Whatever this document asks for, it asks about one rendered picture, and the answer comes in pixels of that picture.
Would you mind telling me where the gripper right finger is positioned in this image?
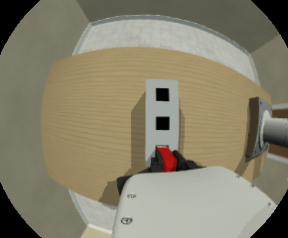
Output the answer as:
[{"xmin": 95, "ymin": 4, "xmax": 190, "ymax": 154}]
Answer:
[{"xmin": 172, "ymin": 150, "xmax": 206, "ymax": 172}]

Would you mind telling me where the red and grey pin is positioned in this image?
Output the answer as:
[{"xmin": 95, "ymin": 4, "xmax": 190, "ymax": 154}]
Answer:
[{"xmin": 156, "ymin": 145, "xmax": 177, "ymax": 173}]

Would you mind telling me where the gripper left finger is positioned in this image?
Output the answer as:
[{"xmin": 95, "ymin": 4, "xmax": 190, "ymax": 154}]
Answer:
[{"xmin": 117, "ymin": 151, "xmax": 164, "ymax": 195}]

